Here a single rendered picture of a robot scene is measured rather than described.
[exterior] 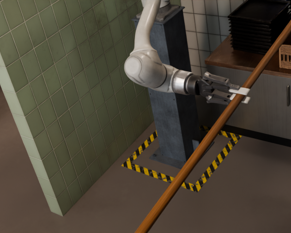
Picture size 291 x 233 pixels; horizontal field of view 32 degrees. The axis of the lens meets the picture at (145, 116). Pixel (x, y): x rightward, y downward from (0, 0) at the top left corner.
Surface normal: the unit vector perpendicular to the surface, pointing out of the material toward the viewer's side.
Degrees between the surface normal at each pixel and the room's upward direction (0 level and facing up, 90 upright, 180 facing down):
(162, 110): 90
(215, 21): 90
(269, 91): 90
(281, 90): 90
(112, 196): 0
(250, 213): 0
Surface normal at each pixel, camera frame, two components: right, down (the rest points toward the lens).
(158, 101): -0.57, 0.55
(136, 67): -0.55, 0.00
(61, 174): 0.82, 0.20
